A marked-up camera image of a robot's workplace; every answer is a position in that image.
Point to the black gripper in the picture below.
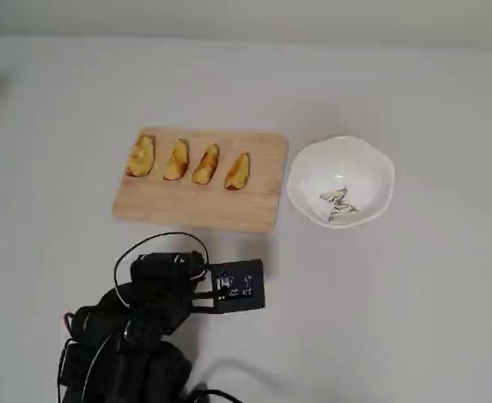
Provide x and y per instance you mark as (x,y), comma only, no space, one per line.
(184,263)

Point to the apple slice widest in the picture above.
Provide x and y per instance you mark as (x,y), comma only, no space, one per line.
(142,159)

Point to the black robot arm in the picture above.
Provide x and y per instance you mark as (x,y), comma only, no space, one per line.
(116,361)

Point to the wooden cutting board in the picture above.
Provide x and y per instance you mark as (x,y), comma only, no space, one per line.
(212,207)

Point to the apple slice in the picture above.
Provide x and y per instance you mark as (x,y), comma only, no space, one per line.
(175,163)
(237,172)
(206,165)

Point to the white bowl with butterfly print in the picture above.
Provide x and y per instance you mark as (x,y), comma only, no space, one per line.
(313,176)

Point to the black camera module board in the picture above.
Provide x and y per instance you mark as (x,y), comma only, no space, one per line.
(256,296)

